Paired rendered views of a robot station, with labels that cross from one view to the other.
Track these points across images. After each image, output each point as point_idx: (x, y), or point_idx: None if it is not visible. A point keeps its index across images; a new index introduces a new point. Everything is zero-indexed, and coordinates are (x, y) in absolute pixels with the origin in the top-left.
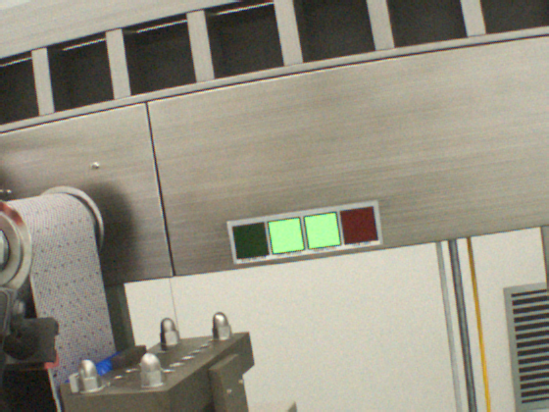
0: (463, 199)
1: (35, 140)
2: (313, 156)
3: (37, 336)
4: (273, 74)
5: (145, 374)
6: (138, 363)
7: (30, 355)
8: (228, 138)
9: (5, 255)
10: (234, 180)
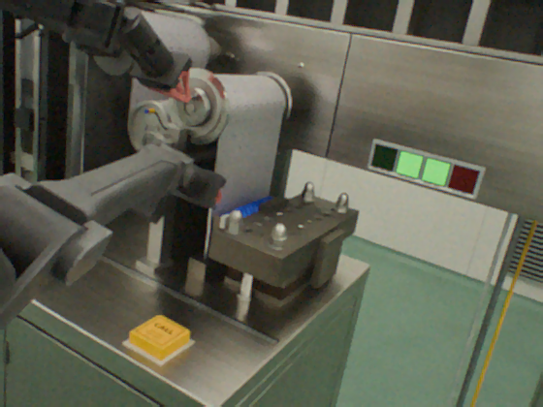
0: None
1: (267, 30)
2: (452, 118)
3: (206, 186)
4: (450, 46)
5: (272, 237)
6: (277, 212)
7: (196, 197)
8: (398, 82)
9: (205, 117)
10: (390, 112)
